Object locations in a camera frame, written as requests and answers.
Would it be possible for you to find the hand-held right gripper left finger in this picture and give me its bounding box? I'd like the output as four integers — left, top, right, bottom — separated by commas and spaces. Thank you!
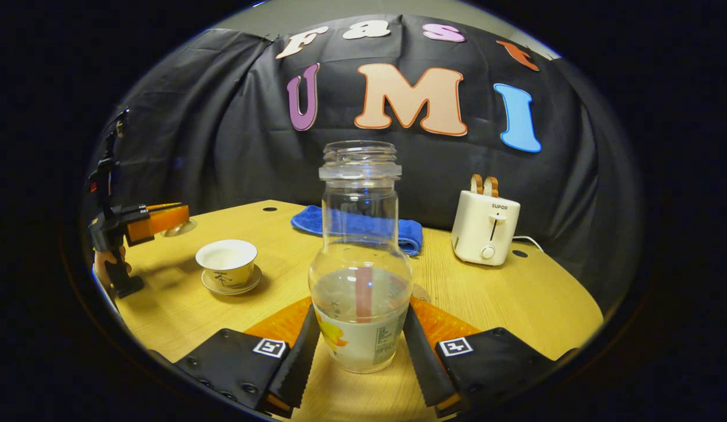
173, 296, 322, 418

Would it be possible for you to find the clear glass water bottle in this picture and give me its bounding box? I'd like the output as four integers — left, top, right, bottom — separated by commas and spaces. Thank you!
309, 141, 413, 374

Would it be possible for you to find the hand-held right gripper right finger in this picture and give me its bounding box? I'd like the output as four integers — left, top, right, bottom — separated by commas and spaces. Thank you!
402, 296, 578, 418

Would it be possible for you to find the cream saucer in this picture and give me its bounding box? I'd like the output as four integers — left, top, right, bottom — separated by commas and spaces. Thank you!
201, 264, 262, 295

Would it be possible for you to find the blue towel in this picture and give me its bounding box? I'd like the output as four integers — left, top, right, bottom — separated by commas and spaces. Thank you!
291, 205, 424, 257

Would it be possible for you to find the cream teacup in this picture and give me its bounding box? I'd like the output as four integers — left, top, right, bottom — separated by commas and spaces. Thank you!
196, 239, 258, 289

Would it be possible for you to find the cream toaster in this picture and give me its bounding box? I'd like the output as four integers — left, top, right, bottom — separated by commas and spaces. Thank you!
450, 190, 521, 267

